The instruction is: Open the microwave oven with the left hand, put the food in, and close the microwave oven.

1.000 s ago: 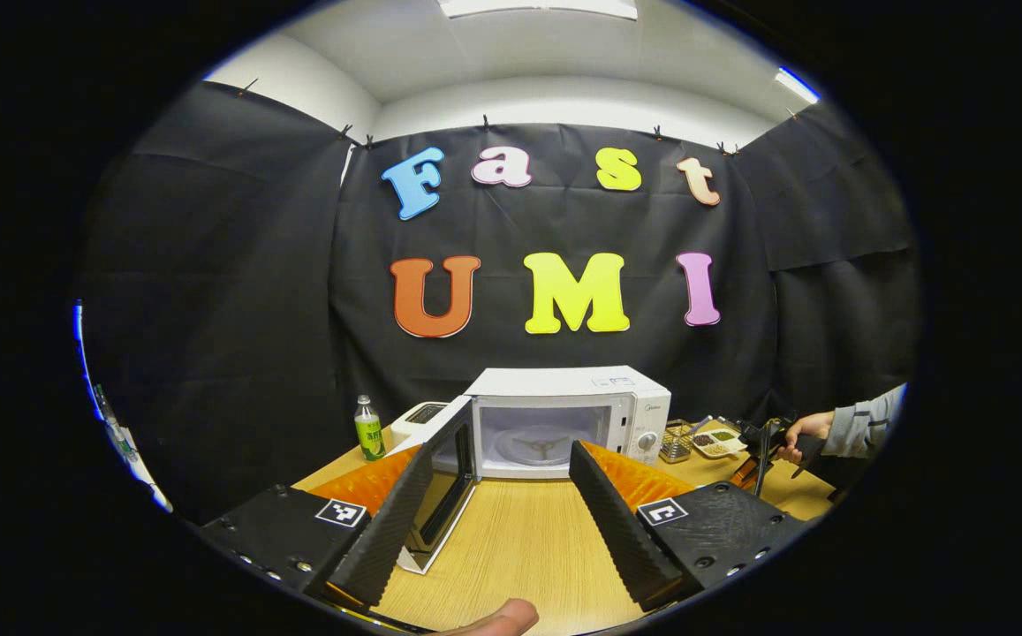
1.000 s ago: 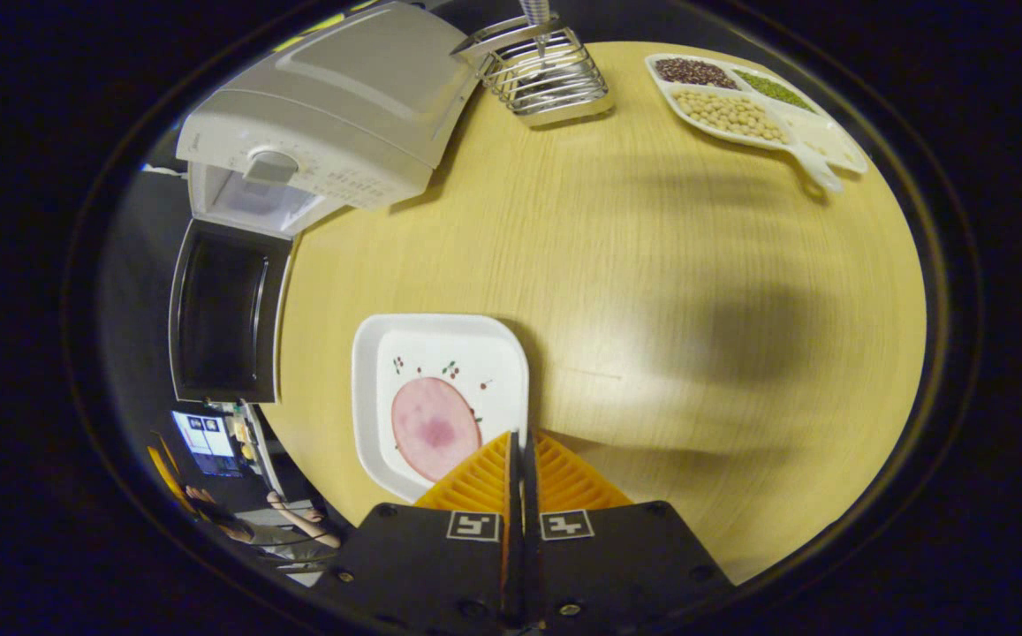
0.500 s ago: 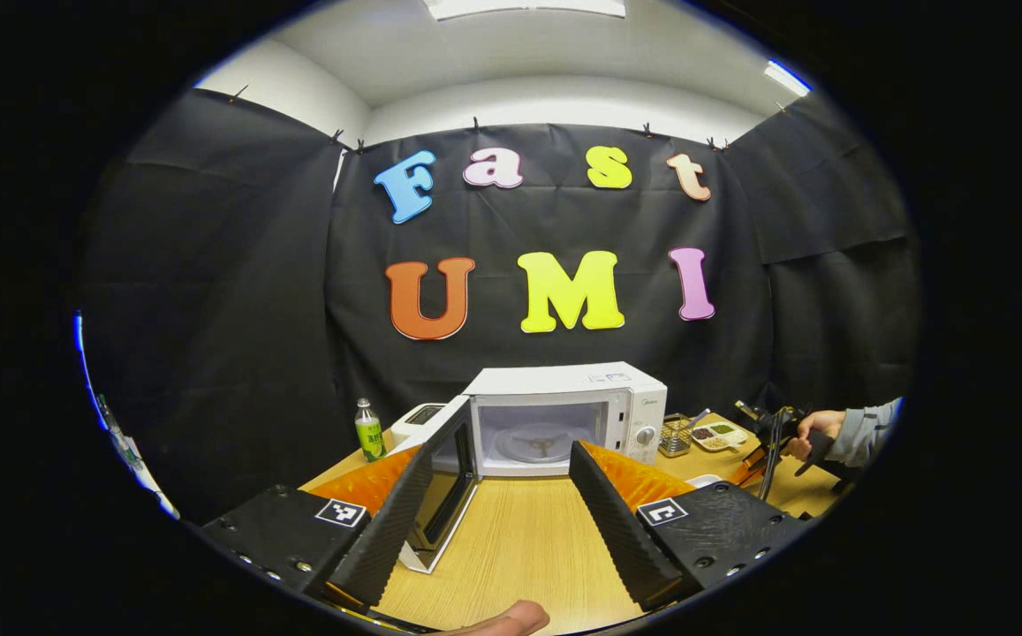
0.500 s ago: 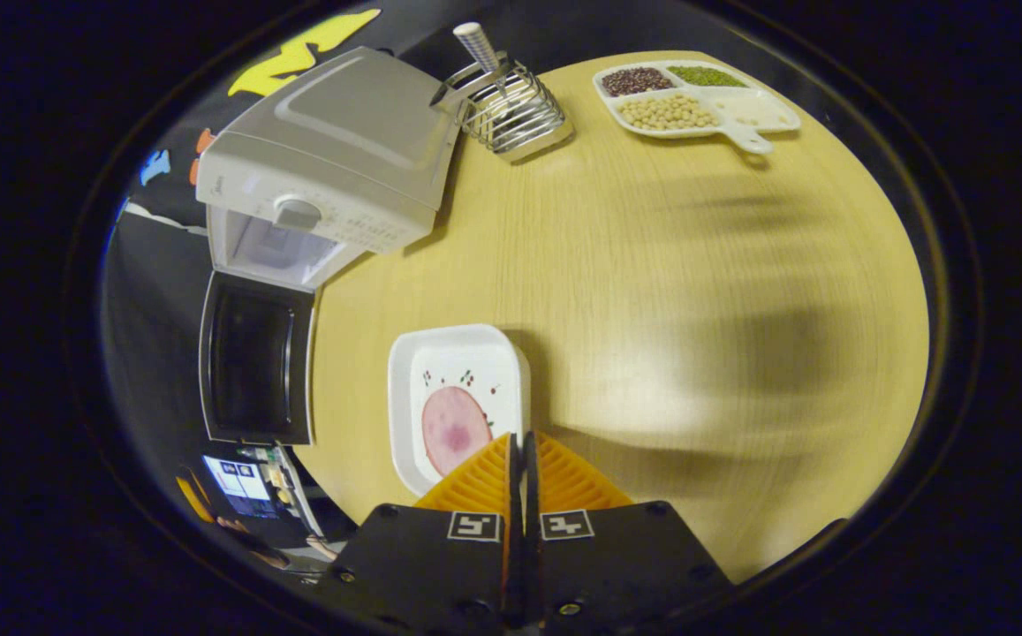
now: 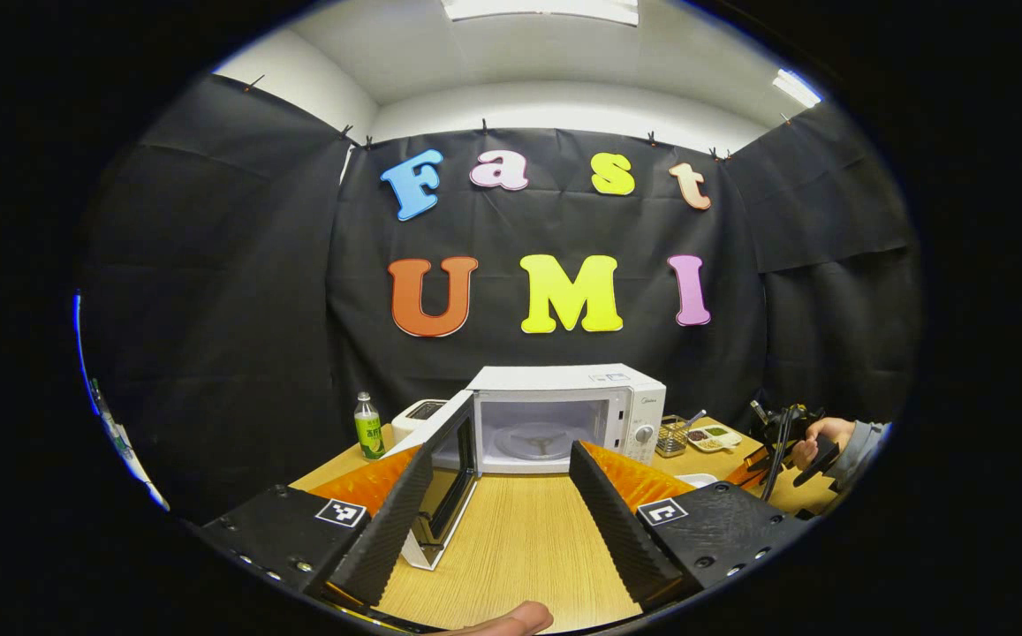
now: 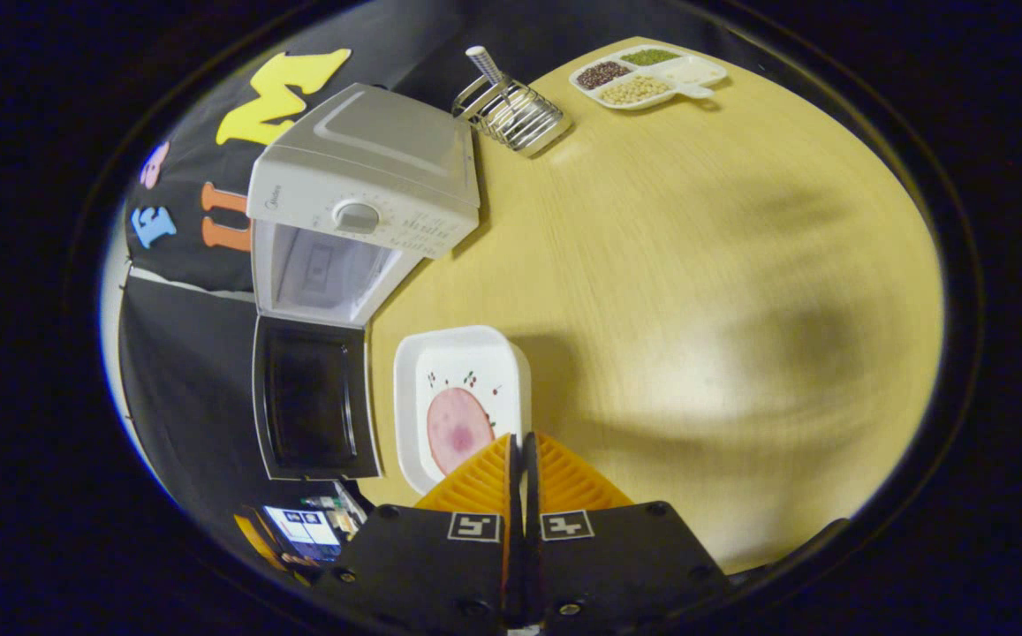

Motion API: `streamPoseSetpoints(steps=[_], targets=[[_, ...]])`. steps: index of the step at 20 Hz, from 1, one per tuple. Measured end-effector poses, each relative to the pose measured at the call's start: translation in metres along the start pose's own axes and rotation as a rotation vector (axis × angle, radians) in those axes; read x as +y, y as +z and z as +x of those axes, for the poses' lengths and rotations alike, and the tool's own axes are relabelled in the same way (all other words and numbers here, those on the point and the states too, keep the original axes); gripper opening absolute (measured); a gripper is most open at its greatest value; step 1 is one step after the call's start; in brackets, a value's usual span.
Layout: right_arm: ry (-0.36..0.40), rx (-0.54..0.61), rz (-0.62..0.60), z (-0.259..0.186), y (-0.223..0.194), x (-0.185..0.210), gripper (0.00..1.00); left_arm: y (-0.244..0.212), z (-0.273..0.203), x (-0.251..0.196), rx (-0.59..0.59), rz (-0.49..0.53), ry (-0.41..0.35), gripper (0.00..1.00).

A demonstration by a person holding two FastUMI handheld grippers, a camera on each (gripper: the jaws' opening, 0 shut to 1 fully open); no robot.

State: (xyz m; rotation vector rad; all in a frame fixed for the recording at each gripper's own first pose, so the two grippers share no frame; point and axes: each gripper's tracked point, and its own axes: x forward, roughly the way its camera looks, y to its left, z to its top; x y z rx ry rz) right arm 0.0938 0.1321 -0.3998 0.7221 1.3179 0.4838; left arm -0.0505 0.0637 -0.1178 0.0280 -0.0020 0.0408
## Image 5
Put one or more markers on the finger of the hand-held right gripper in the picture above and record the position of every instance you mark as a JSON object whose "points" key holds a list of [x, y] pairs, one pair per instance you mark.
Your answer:
{"points": [[745, 474]]}

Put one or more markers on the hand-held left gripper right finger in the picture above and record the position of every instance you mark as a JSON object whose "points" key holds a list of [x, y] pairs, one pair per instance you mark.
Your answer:
{"points": [[616, 530]]}

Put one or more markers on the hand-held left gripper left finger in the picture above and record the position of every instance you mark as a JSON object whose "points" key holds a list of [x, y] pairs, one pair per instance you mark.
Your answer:
{"points": [[387, 539]]}

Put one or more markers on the white square plate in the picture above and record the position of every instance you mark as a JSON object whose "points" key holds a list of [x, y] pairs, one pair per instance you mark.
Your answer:
{"points": [[696, 480]]}

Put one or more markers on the white microwave oven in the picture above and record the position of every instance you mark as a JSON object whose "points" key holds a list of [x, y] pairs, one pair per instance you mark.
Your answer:
{"points": [[563, 380]]}

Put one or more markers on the white divided dish with beans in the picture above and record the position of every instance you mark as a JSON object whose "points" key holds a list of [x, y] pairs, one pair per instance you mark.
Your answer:
{"points": [[714, 437]]}

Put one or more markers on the green drink bottle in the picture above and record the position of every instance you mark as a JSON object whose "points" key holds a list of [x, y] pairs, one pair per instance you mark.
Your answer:
{"points": [[370, 433]]}

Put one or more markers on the white toaster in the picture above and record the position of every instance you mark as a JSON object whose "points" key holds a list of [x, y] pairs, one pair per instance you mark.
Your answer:
{"points": [[418, 415]]}

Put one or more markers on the black backdrop cloth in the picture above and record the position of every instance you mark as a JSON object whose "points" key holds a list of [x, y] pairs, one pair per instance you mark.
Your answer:
{"points": [[237, 309]]}

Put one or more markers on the small ceiling light panel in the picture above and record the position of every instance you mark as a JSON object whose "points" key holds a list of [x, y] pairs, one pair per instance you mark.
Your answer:
{"points": [[796, 88]]}

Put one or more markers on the long ceiling light panel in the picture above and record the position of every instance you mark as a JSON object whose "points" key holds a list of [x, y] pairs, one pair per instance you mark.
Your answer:
{"points": [[541, 9]]}

